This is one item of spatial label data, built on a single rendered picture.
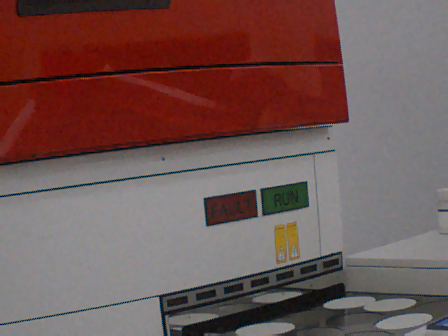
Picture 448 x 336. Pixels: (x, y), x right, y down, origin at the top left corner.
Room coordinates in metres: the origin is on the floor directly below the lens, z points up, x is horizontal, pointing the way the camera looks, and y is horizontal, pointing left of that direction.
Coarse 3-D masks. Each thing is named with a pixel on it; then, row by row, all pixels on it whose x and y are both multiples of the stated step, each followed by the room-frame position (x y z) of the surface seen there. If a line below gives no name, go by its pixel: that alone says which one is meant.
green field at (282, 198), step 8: (304, 184) 1.82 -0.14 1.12; (264, 192) 1.76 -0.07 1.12; (272, 192) 1.77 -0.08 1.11; (280, 192) 1.78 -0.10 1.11; (288, 192) 1.80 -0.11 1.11; (296, 192) 1.81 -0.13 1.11; (304, 192) 1.82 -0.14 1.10; (264, 200) 1.76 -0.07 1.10; (272, 200) 1.77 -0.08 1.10; (280, 200) 1.78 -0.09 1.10; (288, 200) 1.80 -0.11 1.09; (296, 200) 1.81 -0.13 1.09; (304, 200) 1.82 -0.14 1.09; (272, 208) 1.77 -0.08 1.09; (280, 208) 1.78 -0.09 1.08; (288, 208) 1.79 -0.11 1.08
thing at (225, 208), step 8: (208, 200) 1.67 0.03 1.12; (216, 200) 1.68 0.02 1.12; (224, 200) 1.70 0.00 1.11; (232, 200) 1.71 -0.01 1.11; (240, 200) 1.72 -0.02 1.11; (248, 200) 1.73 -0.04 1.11; (208, 208) 1.67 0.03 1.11; (216, 208) 1.68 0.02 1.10; (224, 208) 1.69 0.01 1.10; (232, 208) 1.71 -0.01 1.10; (240, 208) 1.72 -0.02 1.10; (248, 208) 1.73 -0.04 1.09; (208, 216) 1.67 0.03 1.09; (216, 216) 1.68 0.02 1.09; (224, 216) 1.69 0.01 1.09; (232, 216) 1.71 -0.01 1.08; (240, 216) 1.72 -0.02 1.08
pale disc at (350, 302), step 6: (336, 300) 1.78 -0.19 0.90; (342, 300) 1.77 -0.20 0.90; (348, 300) 1.76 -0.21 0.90; (354, 300) 1.75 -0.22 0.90; (360, 300) 1.75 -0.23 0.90; (366, 300) 1.74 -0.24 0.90; (372, 300) 1.73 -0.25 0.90; (324, 306) 1.74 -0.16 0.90; (330, 306) 1.73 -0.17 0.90; (336, 306) 1.72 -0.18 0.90; (342, 306) 1.71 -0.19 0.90; (348, 306) 1.71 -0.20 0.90; (354, 306) 1.70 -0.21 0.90
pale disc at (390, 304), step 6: (384, 300) 1.71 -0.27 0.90; (390, 300) 1.70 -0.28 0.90; (396, 300) 1.69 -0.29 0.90; (402, 300) 1.68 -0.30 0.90; (408, 300) 1.67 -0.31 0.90; (414, 300) 1.67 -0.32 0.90; (366, 306) 1.67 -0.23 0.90; (372, 306) 1.67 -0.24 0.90; (378, 306) 1.66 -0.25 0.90; (384, 306) 1.65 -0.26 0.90; (390, 306) 1.65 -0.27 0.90; (396, 306) 1.64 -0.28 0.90; (402, 306) 1.63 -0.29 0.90; (408, 306) 1.62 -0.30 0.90
